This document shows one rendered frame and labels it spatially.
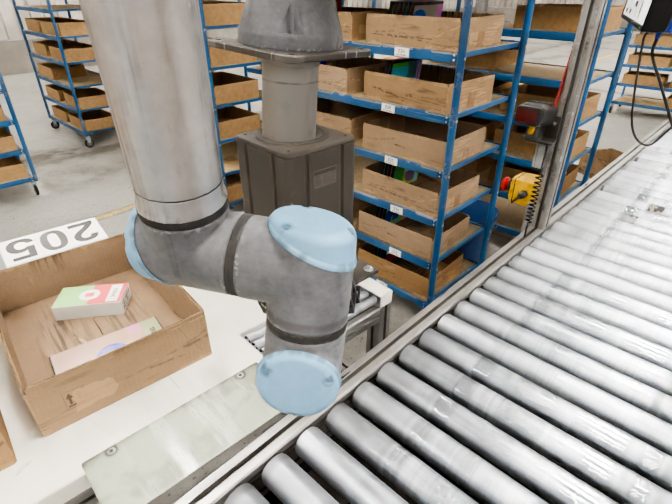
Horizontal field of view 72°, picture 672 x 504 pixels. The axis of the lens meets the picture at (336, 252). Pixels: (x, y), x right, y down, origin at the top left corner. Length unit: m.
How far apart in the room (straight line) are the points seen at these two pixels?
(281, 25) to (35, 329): 0.73
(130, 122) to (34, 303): 0.78
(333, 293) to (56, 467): 0.51
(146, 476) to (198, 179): 0.46
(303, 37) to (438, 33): 0.95
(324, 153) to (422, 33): 0.94
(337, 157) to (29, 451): 0.70
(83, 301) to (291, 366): 0.64
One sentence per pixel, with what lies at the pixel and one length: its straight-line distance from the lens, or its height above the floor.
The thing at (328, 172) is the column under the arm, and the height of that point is 1.02.
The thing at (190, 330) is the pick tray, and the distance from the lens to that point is 0.84.
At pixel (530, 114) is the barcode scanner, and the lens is 1.22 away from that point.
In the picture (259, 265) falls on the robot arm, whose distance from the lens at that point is 0.45.
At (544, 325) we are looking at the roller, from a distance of 1.03.
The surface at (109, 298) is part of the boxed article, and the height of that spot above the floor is 0.79.
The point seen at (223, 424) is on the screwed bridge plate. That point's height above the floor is 0.75.
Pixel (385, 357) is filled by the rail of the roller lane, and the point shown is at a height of 0.74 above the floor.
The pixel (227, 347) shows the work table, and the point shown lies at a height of 0.75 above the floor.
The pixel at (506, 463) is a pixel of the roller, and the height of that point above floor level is 0.73.
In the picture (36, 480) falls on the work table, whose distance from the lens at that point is 0.82.
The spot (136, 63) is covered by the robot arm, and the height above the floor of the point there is 1.29.
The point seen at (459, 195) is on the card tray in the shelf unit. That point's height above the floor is 0.59.
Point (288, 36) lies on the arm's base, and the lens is 0.83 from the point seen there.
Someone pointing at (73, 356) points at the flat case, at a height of 0.77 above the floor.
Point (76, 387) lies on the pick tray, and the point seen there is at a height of 0.82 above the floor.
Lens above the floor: 1.34
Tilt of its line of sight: 31 degrees down
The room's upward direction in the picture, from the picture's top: straight up
